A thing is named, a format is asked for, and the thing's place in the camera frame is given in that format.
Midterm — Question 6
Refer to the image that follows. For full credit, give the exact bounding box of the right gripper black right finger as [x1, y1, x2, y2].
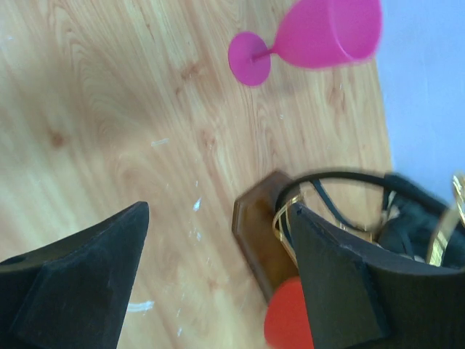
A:
[289, 204, 464, 348]

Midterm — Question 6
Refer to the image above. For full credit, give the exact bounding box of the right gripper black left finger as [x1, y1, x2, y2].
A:
[1, 201, 150, 348]

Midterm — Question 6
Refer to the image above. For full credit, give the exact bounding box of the gold wire wine glass rack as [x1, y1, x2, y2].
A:
[232, 171, 447, 301]

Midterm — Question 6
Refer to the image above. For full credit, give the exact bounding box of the magenta wine glass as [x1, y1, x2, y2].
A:
[228, 0, 382, 87]

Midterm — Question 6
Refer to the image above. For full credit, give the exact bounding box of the red wine glass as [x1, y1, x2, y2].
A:
[264, 277, 314, 349]

